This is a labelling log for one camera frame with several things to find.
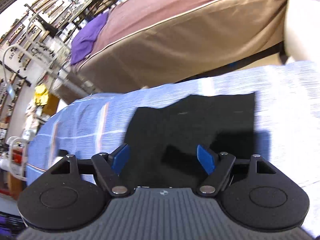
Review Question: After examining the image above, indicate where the black knitted garment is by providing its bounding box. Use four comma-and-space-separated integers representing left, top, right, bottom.
120, 94, 255, 188

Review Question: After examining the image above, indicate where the blue plaid bed sheet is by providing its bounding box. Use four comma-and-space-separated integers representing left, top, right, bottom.
27, 61, 319, 236

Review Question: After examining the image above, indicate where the purple cloth on bed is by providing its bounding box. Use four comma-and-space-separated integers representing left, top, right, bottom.
71, 11, 110, 65

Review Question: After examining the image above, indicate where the brown and mauve bed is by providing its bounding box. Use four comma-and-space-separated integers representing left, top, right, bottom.
62, 0, 287, 93

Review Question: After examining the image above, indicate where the white pillow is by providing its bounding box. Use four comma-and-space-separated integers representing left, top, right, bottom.
284, 0, 319, 63

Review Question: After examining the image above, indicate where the white metal bed rail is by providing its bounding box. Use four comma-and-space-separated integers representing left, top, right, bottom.
1, 0, 87, 96

